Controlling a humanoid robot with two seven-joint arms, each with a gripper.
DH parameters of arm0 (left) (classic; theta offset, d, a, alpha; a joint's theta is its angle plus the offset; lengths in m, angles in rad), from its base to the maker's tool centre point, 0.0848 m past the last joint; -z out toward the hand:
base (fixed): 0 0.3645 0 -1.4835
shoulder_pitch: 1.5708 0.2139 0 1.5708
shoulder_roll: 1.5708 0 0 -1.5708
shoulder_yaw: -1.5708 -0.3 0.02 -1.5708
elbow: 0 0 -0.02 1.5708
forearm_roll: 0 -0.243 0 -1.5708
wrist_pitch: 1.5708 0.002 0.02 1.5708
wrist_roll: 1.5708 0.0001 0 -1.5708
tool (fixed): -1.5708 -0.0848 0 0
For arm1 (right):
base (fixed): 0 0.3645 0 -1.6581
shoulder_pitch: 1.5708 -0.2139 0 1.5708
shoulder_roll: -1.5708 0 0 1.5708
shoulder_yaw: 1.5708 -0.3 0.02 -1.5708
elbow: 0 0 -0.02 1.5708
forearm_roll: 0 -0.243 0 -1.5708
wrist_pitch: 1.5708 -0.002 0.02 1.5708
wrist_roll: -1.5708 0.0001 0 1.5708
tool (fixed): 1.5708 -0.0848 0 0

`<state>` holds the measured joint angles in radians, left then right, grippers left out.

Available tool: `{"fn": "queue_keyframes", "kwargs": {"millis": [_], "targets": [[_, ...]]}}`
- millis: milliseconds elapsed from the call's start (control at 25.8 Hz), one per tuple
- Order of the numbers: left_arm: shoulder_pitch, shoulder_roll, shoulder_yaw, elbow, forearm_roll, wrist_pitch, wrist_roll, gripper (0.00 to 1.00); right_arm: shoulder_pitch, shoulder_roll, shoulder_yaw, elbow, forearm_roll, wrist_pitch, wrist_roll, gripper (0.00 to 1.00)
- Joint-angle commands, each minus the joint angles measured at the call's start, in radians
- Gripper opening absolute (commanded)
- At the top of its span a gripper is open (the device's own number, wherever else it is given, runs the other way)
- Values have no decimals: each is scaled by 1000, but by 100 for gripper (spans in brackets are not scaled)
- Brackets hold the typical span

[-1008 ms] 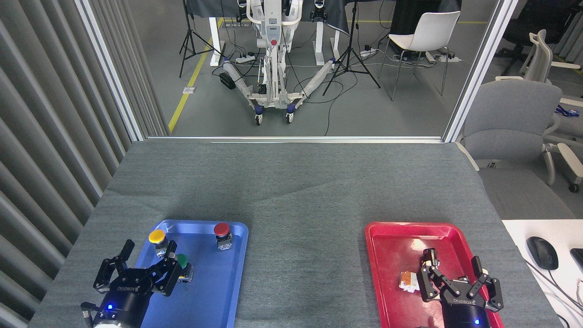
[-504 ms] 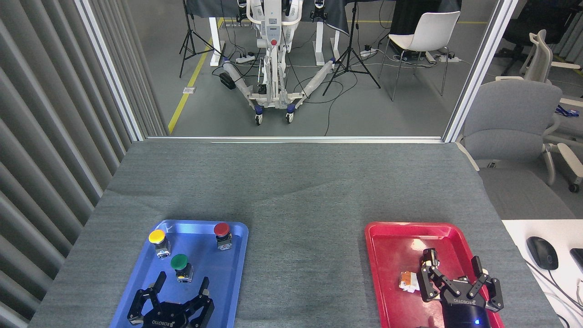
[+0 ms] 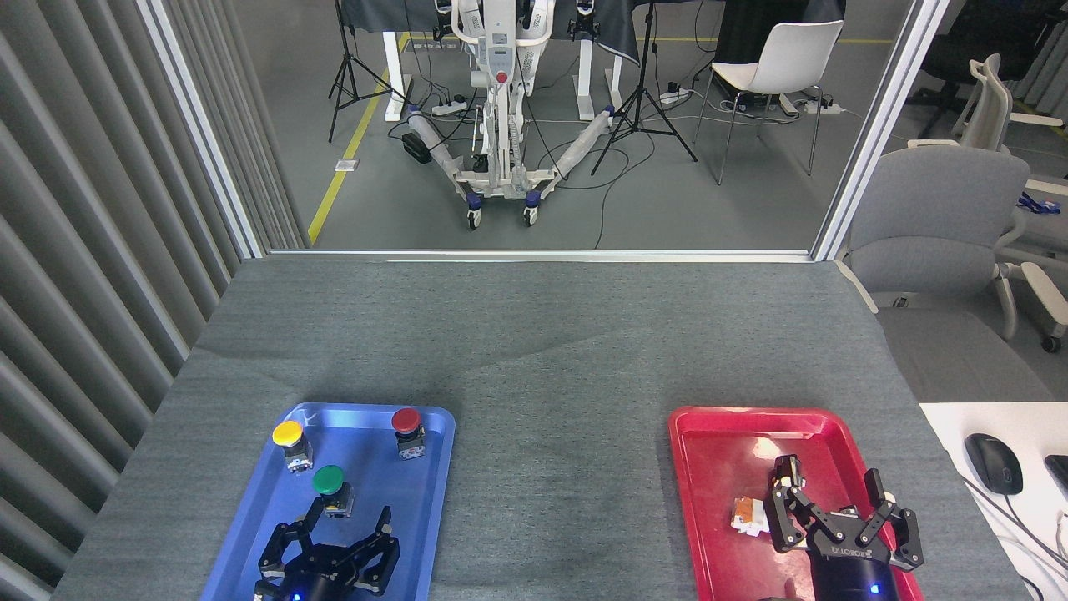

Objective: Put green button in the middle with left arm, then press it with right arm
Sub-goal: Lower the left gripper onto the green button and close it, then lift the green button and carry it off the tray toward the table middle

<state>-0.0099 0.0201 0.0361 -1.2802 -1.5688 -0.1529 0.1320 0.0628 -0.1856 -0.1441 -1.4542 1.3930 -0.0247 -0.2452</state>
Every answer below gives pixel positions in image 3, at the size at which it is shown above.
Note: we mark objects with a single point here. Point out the silver frame post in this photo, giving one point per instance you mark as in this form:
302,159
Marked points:
200,125
876,125

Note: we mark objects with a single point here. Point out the black switch with white base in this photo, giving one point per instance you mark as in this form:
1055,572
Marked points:
789,466

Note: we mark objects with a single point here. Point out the red push button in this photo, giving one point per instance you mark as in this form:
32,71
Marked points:
406,419

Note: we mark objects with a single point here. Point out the white chair frame with armrest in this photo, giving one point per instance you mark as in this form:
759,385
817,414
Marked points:
1047,292

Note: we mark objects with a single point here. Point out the white stand on wheels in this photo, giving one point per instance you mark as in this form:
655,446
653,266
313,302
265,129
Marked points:
501,50

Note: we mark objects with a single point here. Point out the grey ribbed partition panel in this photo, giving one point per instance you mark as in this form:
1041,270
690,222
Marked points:
83,250

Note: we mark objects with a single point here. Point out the blue plastic tray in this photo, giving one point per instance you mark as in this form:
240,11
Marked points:
392,484

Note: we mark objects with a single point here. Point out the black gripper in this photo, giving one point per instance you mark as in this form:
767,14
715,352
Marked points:
317,584
851,580

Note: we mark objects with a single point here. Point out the white side table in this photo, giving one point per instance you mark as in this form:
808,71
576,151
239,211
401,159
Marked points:
1035,426

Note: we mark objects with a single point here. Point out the grey office chair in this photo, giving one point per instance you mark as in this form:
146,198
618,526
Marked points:
934,217

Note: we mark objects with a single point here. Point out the white power strip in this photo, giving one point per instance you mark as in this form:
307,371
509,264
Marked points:
449,107
674,96
822,107

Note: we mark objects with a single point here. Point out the black computer mouse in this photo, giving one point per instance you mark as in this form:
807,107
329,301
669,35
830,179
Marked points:
993,463

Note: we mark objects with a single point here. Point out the flat black device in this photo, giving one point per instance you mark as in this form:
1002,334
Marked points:
1060,472

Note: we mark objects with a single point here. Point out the silver frame rail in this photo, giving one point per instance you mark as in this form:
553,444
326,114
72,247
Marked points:
542,254

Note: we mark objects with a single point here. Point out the white and orange switch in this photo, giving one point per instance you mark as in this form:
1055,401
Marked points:
747,516

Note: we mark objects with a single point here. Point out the grey floor outlet plate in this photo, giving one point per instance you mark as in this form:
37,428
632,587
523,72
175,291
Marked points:
346,165

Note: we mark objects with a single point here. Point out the yellow push button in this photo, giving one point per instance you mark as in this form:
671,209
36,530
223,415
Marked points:
288,432

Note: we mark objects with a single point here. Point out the black power adapter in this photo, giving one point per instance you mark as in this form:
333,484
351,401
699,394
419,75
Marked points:
415,148

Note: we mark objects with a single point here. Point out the white chair with metal legs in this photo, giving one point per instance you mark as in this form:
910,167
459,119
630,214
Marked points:
784,63

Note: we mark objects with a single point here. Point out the black office chair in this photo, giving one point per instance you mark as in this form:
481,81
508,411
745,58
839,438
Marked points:
968,50

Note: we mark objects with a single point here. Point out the white desk with black cloth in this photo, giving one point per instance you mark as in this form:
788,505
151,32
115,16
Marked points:
617,33

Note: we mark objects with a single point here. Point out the black tripod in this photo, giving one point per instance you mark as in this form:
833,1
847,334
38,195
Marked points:
641,100
344,75

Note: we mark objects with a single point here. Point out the red plastic tray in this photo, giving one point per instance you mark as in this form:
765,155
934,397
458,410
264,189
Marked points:
717,467

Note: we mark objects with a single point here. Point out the white office chair with headrest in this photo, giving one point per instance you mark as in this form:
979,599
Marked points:
993,100

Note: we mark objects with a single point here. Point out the green push button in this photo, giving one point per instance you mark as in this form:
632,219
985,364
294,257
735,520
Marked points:
329,479

